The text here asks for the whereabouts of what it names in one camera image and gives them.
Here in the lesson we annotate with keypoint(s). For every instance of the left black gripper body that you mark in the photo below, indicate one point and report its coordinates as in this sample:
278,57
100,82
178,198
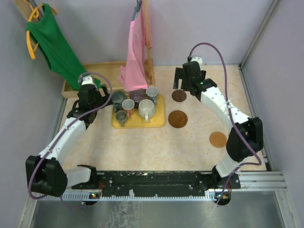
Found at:
99,96

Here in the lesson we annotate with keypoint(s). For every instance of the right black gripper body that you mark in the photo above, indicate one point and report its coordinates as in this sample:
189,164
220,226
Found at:
186,84

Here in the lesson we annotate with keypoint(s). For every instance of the grey blue mug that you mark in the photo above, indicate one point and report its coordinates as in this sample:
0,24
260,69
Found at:
152,94

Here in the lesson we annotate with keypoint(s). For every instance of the brown ridged wooden coaster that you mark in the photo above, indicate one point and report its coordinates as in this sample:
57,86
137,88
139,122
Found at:
177,119

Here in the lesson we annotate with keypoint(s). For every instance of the large white mug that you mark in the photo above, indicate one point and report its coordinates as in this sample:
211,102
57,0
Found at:
146,109

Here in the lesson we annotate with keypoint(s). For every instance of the light wooden coaster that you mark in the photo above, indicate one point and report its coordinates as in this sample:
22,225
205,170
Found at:
218,139

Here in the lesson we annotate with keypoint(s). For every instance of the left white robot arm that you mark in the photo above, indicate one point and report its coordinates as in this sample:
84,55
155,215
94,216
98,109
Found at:
44,172

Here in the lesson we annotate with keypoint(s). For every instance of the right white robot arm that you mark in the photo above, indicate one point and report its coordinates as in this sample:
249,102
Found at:
245,133

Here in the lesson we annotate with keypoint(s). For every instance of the dark walnut coaster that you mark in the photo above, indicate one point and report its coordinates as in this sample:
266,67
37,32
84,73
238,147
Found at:
179,95

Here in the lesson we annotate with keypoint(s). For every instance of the purple glass cup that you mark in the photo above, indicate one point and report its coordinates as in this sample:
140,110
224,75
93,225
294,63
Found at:
137,96

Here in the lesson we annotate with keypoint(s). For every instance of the dark teal mug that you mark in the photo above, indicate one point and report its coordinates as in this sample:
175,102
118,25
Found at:
117,99

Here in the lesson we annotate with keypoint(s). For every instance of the wooden tray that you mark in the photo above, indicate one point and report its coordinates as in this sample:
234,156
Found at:
111,70

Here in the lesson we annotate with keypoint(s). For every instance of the small green grey mug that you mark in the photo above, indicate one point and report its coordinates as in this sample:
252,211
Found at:
121,117

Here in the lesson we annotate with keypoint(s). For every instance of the pink lettered mug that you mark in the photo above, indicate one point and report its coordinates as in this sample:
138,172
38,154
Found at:
128,106

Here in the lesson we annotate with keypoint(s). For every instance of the pink shirt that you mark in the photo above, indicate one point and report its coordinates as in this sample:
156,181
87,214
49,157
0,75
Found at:
132,74

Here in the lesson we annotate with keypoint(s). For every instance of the yellow plastic tray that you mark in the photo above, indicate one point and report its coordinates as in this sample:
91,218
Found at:
158,120

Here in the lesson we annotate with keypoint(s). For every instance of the yellow clothes hanger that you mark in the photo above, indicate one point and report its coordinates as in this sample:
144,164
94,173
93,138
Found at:
33,18

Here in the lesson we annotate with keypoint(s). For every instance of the green shirt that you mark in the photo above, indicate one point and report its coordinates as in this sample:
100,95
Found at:
57,52

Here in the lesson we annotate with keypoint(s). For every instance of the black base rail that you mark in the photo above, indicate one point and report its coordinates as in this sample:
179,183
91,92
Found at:
153,183

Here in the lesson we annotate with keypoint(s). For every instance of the aluminium frame rail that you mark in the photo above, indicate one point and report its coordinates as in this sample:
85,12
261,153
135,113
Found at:
262,181

